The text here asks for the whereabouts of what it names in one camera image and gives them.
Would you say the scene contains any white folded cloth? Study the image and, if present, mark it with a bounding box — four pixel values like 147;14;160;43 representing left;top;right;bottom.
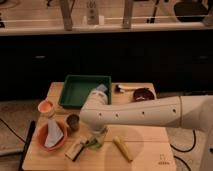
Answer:
44;119;63;148

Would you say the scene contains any metal cup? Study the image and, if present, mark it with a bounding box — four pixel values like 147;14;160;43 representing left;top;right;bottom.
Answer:
66;114;79;131

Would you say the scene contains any wooden block eraser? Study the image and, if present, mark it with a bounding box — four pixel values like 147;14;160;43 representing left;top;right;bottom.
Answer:
65;137;88;162

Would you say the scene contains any yellow corn cob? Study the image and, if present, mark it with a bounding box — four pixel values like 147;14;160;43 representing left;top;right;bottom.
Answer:
113;136;133;162

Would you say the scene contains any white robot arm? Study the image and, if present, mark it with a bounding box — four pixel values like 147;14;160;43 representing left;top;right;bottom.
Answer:
80;90;213;171

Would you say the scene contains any brush with white handle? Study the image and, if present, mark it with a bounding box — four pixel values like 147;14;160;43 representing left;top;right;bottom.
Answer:
115;84;139;93

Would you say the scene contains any orange bowl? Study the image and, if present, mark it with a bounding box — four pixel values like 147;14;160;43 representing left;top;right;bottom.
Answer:
36;121;67;151

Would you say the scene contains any dark red bowl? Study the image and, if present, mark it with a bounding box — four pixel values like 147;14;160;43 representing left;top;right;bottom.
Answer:
133;88;155;102

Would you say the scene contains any green pepper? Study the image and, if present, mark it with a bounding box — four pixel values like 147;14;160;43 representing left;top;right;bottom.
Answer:
82;139;101;150

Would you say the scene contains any green plastic tray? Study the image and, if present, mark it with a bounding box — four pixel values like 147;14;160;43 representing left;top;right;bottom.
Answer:
58;75;111;109

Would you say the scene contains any grey sponge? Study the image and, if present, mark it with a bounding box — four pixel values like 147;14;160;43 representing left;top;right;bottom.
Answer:
96;84;108;93

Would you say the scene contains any small orange cup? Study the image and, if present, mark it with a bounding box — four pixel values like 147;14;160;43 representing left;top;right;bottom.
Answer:
38;100;54;118

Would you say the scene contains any black cable on floor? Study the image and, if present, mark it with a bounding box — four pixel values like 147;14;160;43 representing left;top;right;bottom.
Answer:
168;129;198;171

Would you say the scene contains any green plastic cup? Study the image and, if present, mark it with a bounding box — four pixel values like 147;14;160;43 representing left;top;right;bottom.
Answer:
89;134;107;149

